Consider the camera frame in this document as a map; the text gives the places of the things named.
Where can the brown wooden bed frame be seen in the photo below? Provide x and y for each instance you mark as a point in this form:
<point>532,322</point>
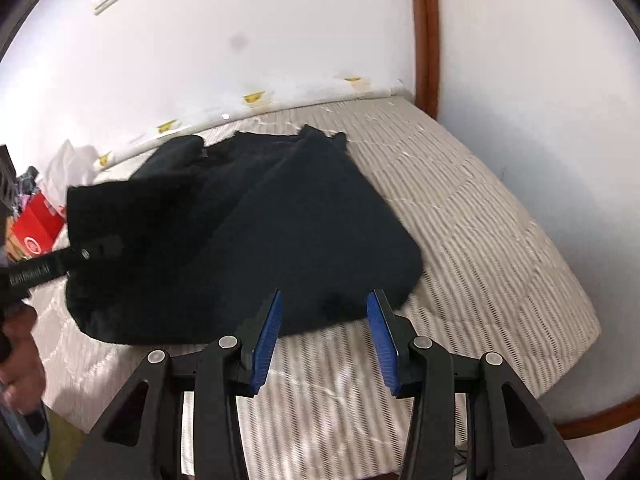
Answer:
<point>425,35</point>

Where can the white sheet with yellow print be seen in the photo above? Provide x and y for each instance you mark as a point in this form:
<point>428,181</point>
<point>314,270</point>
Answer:
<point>300,97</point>

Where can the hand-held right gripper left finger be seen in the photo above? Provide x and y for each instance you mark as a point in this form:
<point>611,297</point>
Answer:
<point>265,345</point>

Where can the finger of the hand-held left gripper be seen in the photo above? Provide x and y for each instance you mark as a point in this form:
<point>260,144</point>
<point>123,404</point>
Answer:
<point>95,251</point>

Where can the white crumpled bag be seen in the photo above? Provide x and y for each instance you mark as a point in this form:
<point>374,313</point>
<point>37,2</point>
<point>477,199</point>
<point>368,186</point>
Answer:
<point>72,165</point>

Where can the red cardboard box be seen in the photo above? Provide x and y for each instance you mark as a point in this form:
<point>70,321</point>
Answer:
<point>37,227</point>

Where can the black box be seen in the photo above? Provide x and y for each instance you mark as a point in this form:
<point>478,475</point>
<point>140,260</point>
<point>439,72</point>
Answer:
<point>7,175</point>

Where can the person's left hand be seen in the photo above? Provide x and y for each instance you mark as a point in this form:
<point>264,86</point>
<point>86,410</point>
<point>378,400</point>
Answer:
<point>22,350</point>

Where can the black sweatshirt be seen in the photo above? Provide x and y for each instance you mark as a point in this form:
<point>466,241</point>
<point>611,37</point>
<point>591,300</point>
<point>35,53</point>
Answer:
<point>275,225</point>

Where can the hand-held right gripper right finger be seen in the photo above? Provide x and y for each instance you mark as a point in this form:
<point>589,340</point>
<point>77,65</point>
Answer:
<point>382,345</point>

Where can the beige striped mattress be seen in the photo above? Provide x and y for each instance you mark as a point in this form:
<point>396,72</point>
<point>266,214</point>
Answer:
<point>475,210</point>

